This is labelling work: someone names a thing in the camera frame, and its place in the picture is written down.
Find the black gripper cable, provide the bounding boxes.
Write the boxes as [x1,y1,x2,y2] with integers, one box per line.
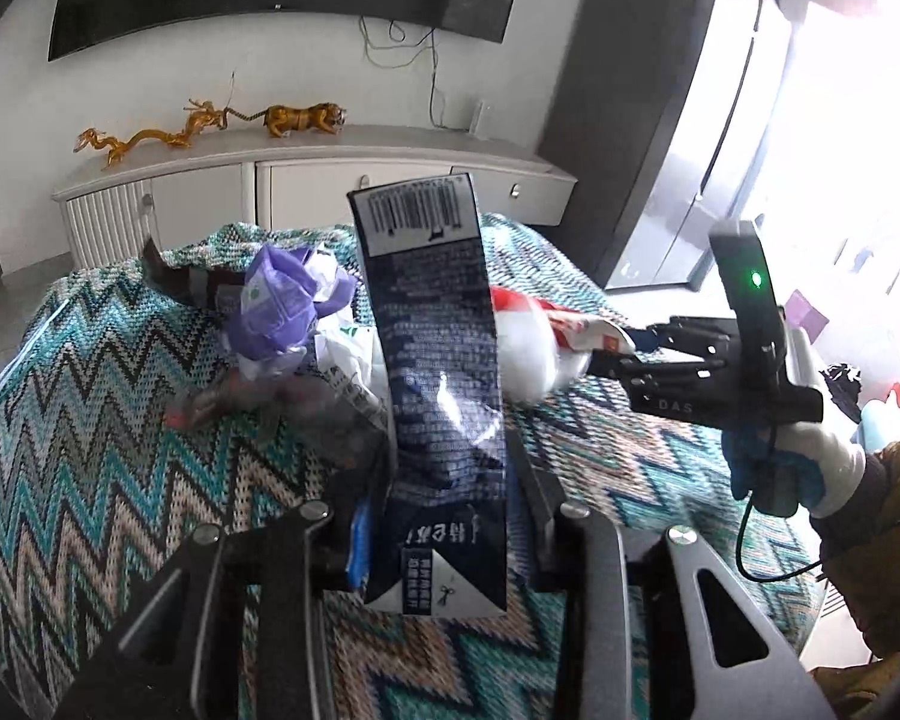
[735,420,826,584]

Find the purple plastic wrapper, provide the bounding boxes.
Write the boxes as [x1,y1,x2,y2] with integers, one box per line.
[225,244,359,362]

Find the clear plastic wrapper red edge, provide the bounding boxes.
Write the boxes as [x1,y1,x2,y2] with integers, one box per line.
[166,366,392,482]

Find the person's right hand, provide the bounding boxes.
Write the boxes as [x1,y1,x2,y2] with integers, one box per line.
[724,420,869,520]

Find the zigzag knitted blanket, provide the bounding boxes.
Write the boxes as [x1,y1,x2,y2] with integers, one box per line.
[0,214,822,720]

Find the golden dragon figurine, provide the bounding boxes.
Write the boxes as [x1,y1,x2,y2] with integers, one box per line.
[75,96,231,170]

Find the white television cabinet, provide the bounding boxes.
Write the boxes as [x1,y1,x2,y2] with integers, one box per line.
[51,124,578,271]

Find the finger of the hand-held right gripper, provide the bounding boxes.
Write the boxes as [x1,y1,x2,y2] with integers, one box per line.
[628,316,737,352]
[587,355,722,392]

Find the black bag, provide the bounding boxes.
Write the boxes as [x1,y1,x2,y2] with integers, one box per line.
[821,364,865,407]

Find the golden tiger figurine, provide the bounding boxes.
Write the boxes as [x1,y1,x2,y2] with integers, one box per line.
[229,103,348,140]

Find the dark blue snack packet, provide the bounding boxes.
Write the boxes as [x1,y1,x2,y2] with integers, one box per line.
[345,172,512,620]

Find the white plastic bag green print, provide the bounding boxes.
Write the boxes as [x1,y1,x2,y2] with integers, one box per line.
[311,315,392,428]

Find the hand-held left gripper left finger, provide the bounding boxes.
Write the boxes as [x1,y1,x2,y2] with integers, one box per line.
[49,456,395,720]

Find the dark grey tall cabinet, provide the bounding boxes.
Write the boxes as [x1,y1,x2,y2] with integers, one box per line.
[538,0,725,282]

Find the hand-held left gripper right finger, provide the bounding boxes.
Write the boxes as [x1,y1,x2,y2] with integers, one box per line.
[505,429,841,720]

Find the purple stool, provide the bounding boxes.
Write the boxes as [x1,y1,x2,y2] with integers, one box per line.
[784,291,830,343]

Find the dangling television cables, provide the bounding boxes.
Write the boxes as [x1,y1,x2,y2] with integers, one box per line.
[358,15,451,128]

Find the crumpled white tissue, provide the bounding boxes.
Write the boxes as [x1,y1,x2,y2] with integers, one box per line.
[497,319,593,400]

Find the silver refrigerator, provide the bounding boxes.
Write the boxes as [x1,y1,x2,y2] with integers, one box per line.
[600,0,796,293]

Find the red and white snack packet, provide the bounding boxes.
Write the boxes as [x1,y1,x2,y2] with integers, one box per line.
[490,285,638,357]

